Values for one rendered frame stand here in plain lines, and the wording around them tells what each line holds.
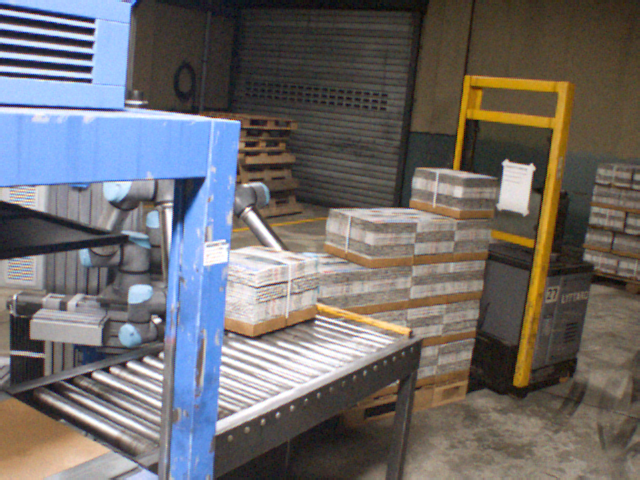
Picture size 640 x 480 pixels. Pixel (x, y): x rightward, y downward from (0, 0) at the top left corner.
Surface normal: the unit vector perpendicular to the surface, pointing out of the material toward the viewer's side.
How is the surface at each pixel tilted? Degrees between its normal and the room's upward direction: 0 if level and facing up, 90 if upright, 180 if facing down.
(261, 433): 90
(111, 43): 90
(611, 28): 90
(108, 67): 90
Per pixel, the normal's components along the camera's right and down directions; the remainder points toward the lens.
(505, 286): -0.79, 0.04
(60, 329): 0.03, 0.19
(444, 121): -0.56, 0.10
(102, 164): 0.82, 0.19
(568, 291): 0.61, 0.21
